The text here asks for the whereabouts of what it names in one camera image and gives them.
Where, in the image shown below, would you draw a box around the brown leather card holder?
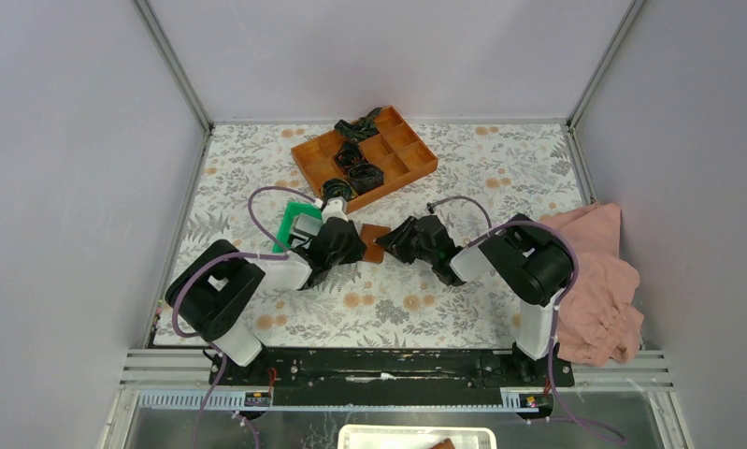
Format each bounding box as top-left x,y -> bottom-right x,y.
360,224 -> 391,264

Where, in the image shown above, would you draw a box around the green plastic card box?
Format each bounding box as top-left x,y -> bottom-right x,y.
277,202 -> 323,249

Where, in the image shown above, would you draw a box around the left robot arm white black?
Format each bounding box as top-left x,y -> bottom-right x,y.
165,197 -> 366,384

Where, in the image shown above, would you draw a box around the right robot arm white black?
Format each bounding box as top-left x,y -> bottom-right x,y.
374,214 -> 578,385

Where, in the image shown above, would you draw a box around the black items in tray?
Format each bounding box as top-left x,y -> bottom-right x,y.
333,108 -> 384,195

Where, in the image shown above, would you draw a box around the orange wooden compartment tray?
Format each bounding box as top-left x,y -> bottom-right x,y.
292,106 -> 438,212

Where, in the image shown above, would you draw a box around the pink crumpled cloth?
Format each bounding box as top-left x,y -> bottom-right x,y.
540,203 -> 644,367

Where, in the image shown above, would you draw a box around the black coiled cable in tray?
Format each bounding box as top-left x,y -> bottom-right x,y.
321,179 -> 357,208

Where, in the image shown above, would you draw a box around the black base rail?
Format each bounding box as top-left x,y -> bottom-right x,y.
209,347 -> 575,409

